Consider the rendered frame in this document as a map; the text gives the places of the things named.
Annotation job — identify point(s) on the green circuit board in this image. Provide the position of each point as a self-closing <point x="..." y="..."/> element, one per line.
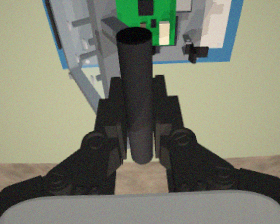
<point x="156" y="15"/>

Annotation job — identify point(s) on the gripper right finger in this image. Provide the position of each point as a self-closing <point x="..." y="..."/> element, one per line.
<point x="194" y="167"/>

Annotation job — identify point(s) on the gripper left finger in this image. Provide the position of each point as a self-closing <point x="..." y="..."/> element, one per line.
<point x="86" y="171"/>

